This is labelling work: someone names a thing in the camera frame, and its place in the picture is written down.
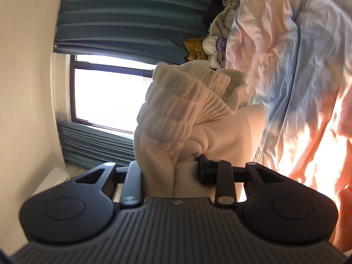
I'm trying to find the grey crumpled clothes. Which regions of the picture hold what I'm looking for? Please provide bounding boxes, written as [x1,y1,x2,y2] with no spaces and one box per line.
[208,0,240,39]

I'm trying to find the pastel tie-dye duvet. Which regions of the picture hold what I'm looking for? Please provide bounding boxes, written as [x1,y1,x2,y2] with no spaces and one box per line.
[226,0,351,198]

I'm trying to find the white purple print garment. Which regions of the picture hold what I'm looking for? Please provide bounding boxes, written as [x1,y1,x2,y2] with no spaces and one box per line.
[202,36,227,69]

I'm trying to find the mustard yellow garment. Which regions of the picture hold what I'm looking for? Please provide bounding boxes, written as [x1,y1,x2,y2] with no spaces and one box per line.
[184,37,207,61]

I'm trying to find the black window frame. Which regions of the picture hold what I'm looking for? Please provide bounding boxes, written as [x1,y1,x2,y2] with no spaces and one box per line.
[70,55,156,138]

